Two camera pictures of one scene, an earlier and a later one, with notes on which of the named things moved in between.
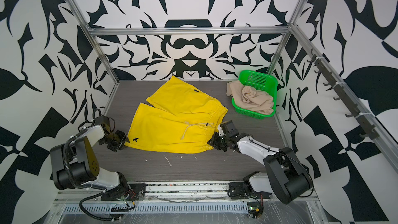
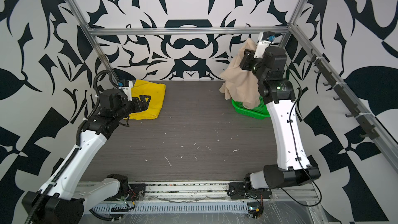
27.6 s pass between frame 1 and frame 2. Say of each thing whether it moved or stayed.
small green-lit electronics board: stayed
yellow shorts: moved
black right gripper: moved
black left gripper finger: moved
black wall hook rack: stayed
